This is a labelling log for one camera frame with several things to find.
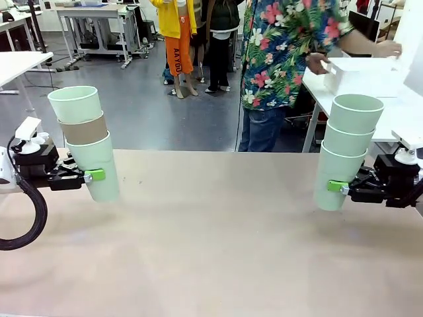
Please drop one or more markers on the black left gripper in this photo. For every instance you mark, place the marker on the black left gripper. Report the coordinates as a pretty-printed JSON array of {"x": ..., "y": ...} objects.
[{"x": 34, "y": 165}]

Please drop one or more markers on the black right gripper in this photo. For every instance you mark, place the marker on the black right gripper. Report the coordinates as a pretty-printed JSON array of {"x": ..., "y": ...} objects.
[{"x": 396, "y": 181}]

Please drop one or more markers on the light green plastic cup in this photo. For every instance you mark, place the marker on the light green plastic cup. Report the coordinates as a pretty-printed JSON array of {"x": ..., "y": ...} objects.
[
  {"x": 333, "y": 168},
  {"x": 77, "y": 105},
  {"x": 347, "y": 142},
  {"x": 355, "y": 115},
  {"x": 99, "y": 155}
]

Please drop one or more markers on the brown plastic cup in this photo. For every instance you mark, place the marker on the brown plastic cup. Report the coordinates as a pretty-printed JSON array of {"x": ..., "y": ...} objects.
[{"x": 86, "y": 130}]

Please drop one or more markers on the white plastic basket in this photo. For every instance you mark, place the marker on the white plastic basket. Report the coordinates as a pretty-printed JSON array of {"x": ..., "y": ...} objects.
[{"x": 363, "y": 76}]

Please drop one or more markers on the person's right forearm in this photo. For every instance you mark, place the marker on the person's right forearm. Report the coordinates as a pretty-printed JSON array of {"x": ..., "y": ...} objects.
[{"x": 363, "y": 43}]

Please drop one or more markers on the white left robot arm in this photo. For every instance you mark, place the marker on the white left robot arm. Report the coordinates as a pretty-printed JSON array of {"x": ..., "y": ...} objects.
[{"x": 6, "y": 171}]

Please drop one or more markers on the person's left hand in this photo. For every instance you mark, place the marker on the person's left hand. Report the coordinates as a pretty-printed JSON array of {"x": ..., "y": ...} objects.
[{"x": 317, "y": 64}]

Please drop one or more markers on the person's right hand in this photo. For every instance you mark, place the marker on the person's right hand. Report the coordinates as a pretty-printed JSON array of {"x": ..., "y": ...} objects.
[{"x": 391, "y": 49}]

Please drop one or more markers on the white side table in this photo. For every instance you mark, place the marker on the white side table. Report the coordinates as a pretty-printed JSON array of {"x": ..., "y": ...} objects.
[{"x": 312, "y": 87}]

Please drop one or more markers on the white rounded table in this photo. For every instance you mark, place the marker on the white rounded table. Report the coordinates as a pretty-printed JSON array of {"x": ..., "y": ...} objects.
[{"x": 20, "y": 62}]

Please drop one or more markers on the dark cabinet desk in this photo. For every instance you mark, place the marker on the dark cabinet desk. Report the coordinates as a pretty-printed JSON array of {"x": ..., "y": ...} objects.
[{"x": 13, "y": 36}]

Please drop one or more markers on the black computer monitor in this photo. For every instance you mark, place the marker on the black computer monitor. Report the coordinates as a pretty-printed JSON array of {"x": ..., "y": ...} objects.
[{"x": 368, "y": 24}]

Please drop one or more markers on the person in floral shirt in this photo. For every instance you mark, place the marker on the person in floral shirt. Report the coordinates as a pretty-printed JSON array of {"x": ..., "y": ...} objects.
[{"x": 274, "y": 49}]

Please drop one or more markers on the person in yellow jacket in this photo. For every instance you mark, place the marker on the person in yellow jacket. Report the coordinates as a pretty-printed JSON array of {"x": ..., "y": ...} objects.
[{"x": 173, "y": 20}]

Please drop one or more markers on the person in black clothes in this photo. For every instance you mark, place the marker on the person in black clothes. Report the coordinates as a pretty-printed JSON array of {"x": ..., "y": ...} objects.
[{"x": 219, "y": 39}]

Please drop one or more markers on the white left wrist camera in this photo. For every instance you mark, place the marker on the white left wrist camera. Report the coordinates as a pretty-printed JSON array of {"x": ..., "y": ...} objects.
[{"x": 28, "y": 132}]

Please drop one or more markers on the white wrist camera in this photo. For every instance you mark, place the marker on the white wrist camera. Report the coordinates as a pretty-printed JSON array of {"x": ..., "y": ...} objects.
[
  {"x": 409, "y": 145},
  {"x": 28, "y": 132}
]

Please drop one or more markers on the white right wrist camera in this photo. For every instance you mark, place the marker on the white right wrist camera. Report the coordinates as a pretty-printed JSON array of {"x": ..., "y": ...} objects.
[{"x": 409, "y": 145}]

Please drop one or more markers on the grey frame background desk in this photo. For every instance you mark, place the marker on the grey frame background desk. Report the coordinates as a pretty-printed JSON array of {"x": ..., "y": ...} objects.
[{"x": 89, "y": 11}]

